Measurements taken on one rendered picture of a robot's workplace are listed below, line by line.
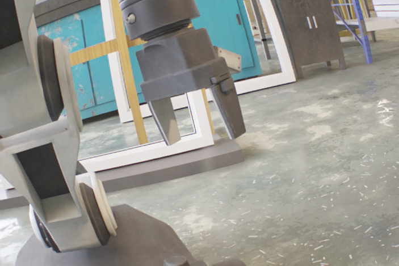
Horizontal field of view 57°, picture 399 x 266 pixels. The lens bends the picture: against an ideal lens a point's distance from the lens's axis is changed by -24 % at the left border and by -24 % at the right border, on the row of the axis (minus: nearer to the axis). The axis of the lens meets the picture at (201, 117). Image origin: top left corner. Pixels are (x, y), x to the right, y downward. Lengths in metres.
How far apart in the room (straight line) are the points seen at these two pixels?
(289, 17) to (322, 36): 0.34
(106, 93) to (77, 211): 2.85
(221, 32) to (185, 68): 3.14
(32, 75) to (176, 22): 0.21
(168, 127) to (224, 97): 0.11
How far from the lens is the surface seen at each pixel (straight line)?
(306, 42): 3.58
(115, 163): 2.02
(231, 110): 0.50
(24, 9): 0.50
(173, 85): 0.51
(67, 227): 0.82
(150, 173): 1.88
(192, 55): 0.49
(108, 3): 3.42
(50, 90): 0.61
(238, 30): 3.66
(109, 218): 0.87
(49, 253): 1.04
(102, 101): 3.62
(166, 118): 0.58
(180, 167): 1.88
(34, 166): 0.74
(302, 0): 3.59
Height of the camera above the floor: 0.60
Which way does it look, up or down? 12 degrees down
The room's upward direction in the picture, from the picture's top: 13 degrees counter-clockwise
